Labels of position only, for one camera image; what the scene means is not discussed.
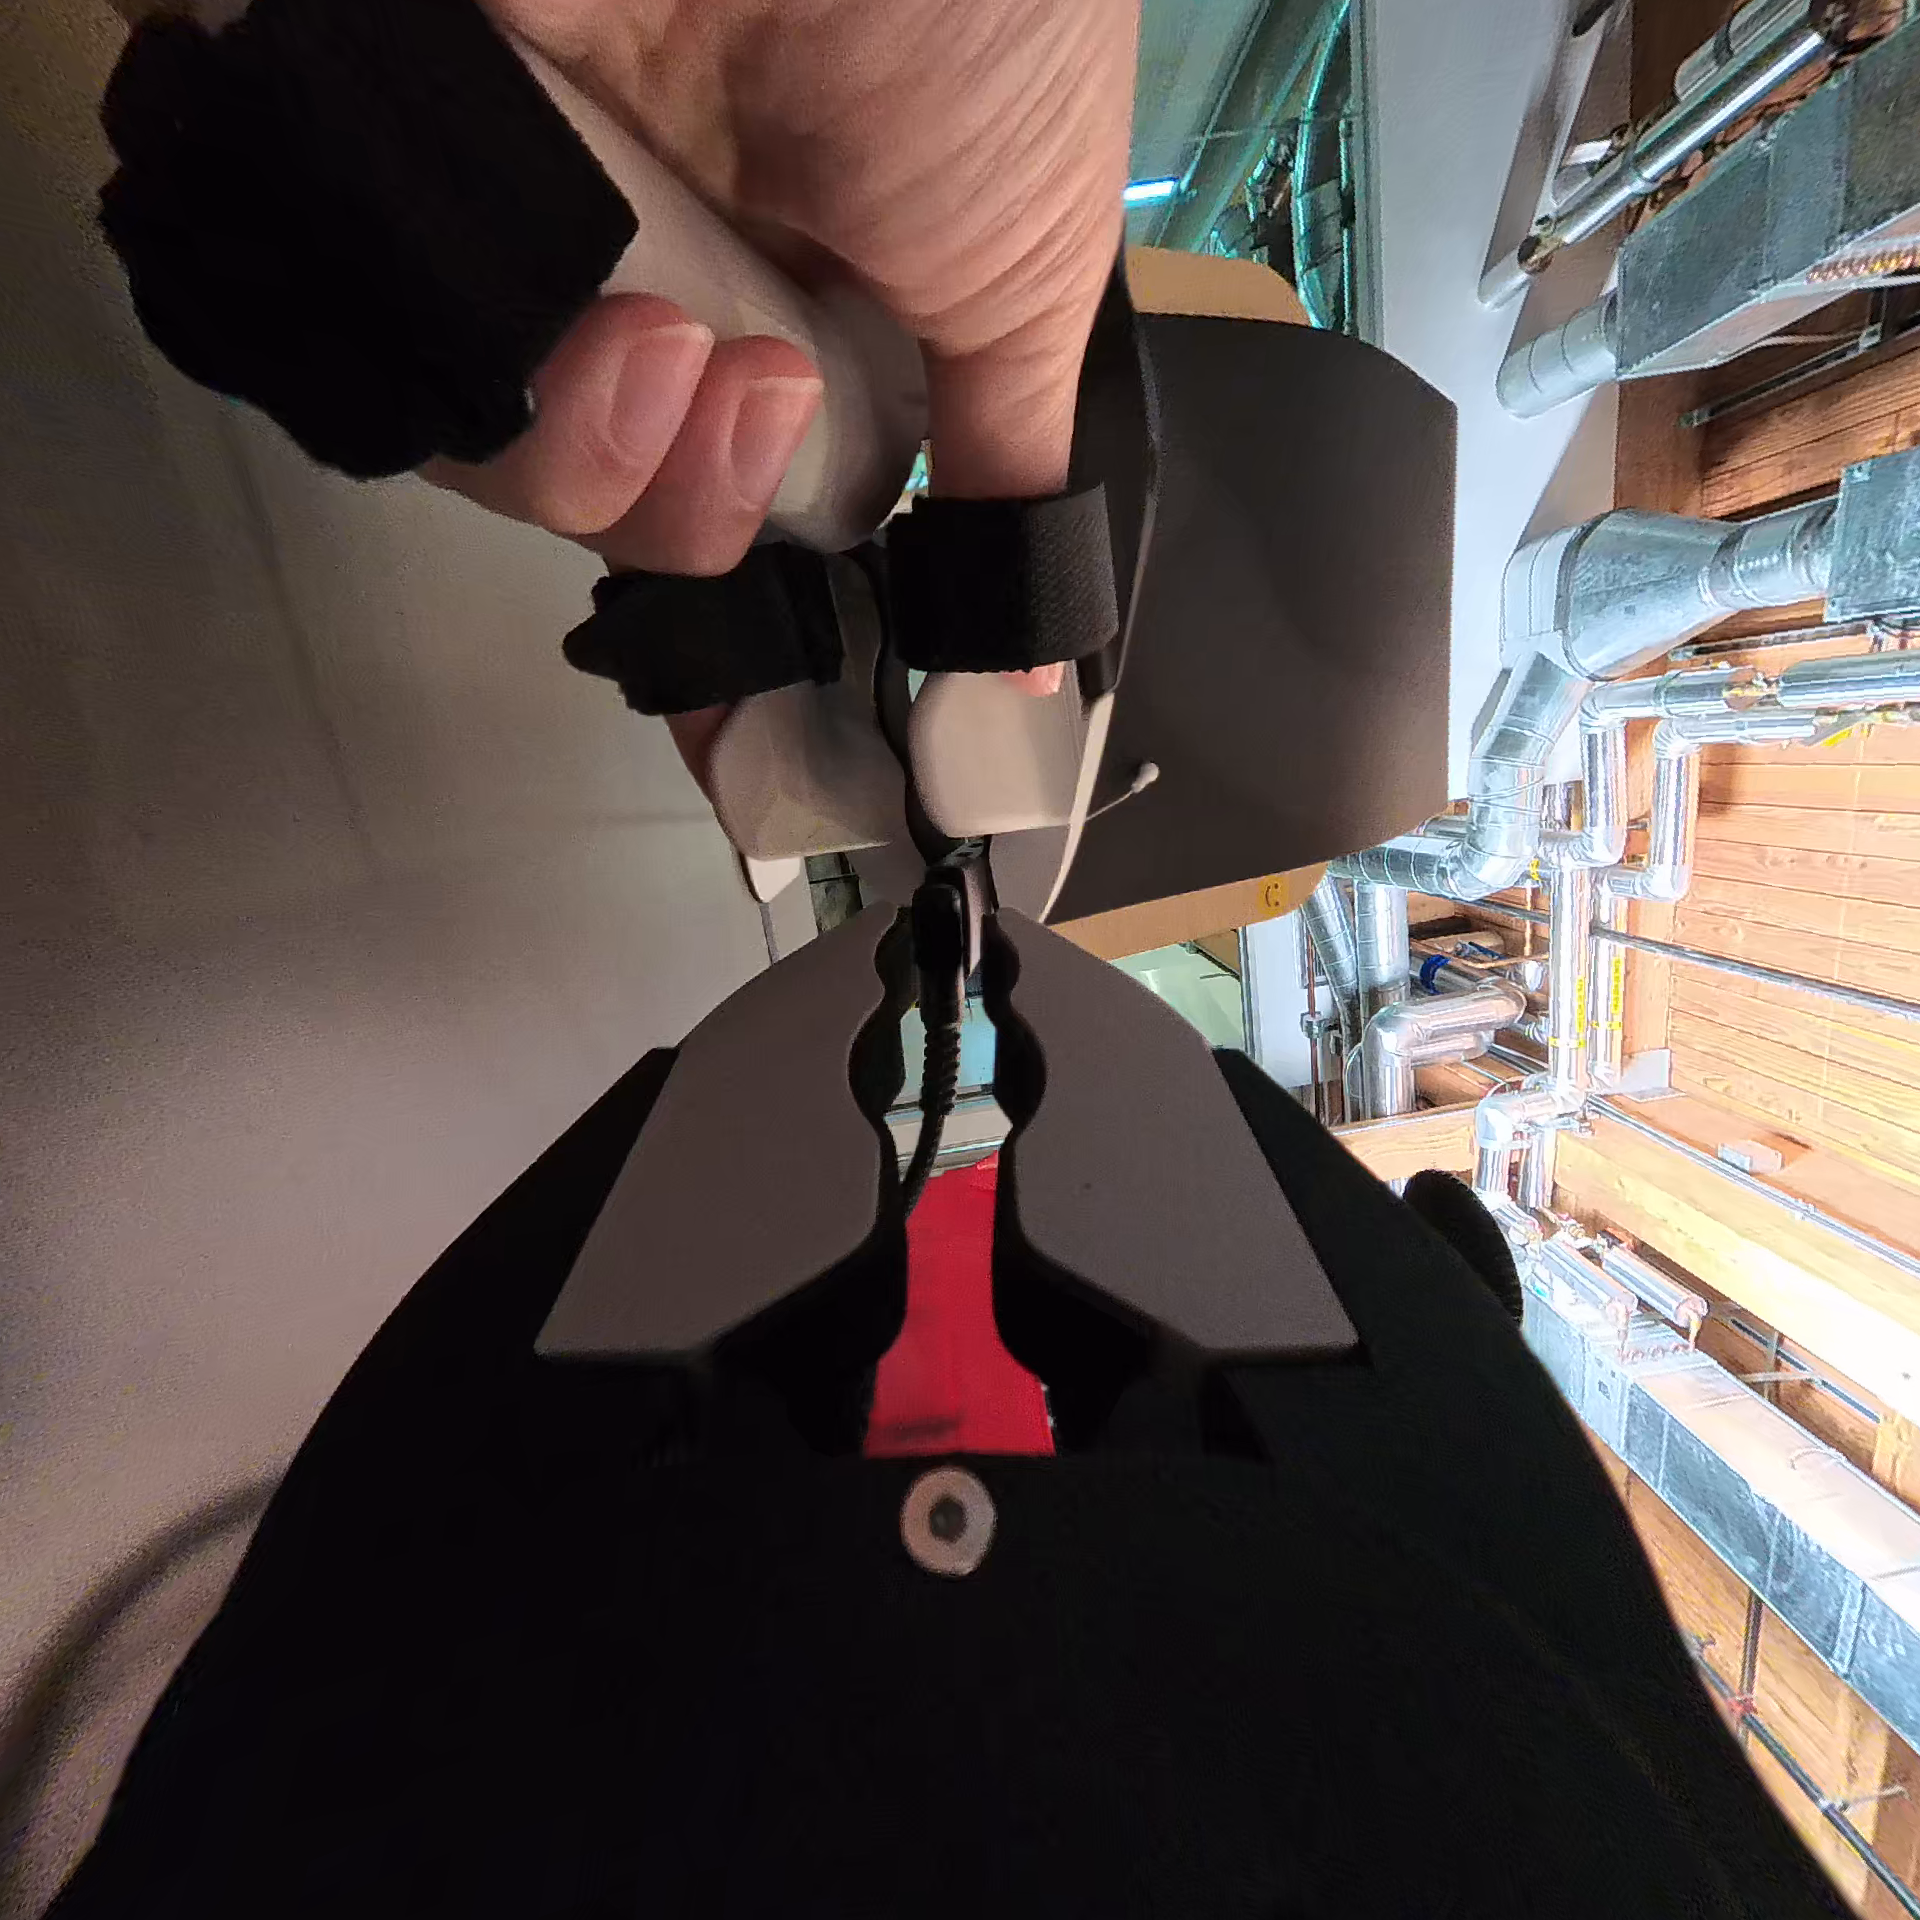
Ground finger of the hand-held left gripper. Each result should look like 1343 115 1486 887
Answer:
702 687 913 906
909 674 1124 925

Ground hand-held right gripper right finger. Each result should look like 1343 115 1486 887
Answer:
984 906 1360 1366

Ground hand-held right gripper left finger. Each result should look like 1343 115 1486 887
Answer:
537 903 922 1366

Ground black usb-c cable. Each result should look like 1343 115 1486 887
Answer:
884 879 976 1224

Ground red plastic bin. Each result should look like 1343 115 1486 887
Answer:
863 1155 1059 1460

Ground person's left hand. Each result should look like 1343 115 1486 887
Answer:
431 0 1143 583

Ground silver ceiling pipes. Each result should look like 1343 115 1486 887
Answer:
1295 652 1920 1353

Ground black panel wooden board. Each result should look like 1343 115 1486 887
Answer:
1036 247 1460 962

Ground long insulated duct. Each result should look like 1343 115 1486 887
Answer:
1514 1232 1920 1756

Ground rectangular metal duct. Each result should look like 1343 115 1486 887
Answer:
1612 29 1920 377

